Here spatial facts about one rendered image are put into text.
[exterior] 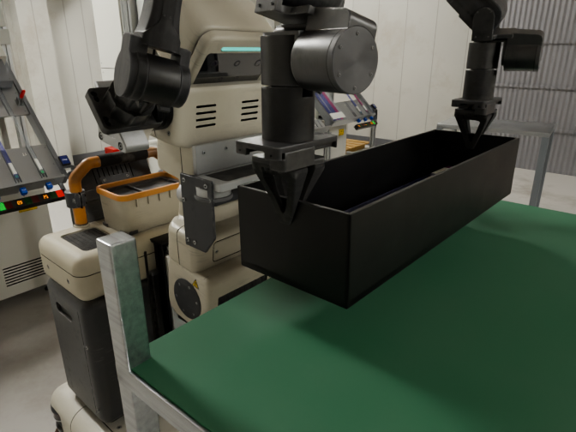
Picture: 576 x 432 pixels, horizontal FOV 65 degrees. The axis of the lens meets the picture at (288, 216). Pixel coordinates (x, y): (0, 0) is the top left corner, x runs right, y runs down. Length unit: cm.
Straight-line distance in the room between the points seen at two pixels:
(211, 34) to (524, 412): 74
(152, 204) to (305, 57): 93
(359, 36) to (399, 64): 593
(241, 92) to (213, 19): 17
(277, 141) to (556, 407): 38
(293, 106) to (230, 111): 54
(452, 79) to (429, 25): 71
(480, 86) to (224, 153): 52
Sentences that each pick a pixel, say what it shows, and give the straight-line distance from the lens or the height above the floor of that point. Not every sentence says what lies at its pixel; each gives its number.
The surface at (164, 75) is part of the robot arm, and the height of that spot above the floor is 124.
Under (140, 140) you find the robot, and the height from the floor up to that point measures 112.
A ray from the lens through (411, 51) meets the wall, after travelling 628.
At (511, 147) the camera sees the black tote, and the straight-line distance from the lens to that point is 93.
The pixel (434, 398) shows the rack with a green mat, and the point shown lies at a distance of 51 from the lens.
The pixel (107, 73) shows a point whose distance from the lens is 344.
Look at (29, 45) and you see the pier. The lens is 552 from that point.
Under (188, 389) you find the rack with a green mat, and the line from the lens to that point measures 51.
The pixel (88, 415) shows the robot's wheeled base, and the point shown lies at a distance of 155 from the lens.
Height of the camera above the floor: 128
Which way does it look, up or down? 20 degrees down
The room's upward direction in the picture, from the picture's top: straight up
